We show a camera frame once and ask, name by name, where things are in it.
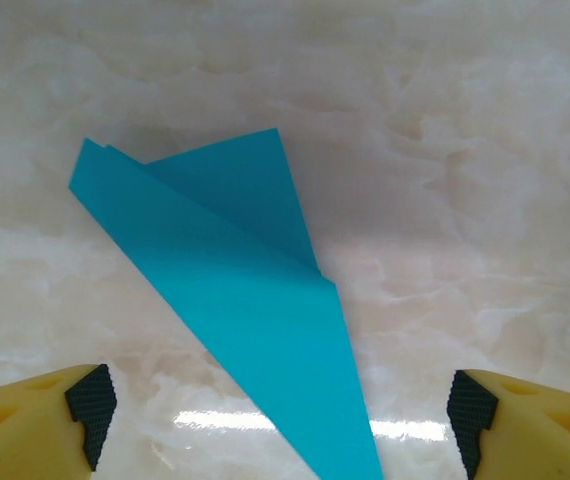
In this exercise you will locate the blue paper sheet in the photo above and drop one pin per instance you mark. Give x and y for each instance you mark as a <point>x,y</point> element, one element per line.
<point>245,280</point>

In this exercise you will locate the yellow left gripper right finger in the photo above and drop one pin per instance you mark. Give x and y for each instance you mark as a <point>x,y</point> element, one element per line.
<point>550,440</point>

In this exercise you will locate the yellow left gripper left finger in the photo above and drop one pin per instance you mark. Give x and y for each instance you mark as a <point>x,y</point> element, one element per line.
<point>25,435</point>

